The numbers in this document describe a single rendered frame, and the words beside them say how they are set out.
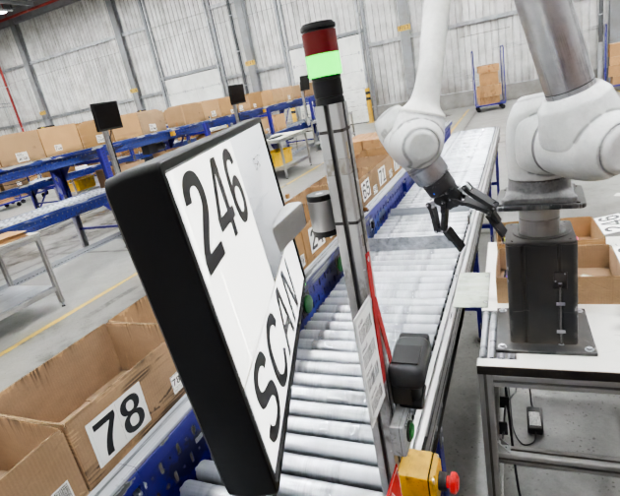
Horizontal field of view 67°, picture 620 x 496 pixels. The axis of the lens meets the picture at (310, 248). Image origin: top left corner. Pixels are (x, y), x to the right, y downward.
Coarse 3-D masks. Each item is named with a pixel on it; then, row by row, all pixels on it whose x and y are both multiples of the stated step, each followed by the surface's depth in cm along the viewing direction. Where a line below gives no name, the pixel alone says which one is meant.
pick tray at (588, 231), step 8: (504, 224) 213; (576, 224) 203; (584, 224) 202; (592, 224) 197; (496, 232) 202; (576, 232) 204; (584, 232) 203; (592, 232) 198; (600, 232) 184; (584, 240) 178; (592, 240) 177; (600, 240) 177
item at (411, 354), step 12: (408, 336) 93; (420, 336) 92; (396, 348) 89; (408, 348) 88; (420, 348) 87; (396, 360) 86; (408, 360) 85; (420, 360) 85; (396, 372) 85; (408, 372) 84; (420, 372) 84; (396, 384) 86; (408, 384) 85; (420, 384) 84; (420, 396) 89; (420, 408) 88
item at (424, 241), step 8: (368, 240) 240; (376, 240) 238; (384, 240) 237; (392, 240) 235; (400, 240) 233; (408, 240) 232; (416, 240) 230; (424, 240) 228; (432, 240) 227; (440, 240) 225; (448, 240) 224; (376, 248) 240; (384, 248) 238; (392, 248) 236; (400, 248) 235; (408, 248) 233; (416, 248) 231; (424, 248) 230; (432, 248) 228; (440, 248) 227
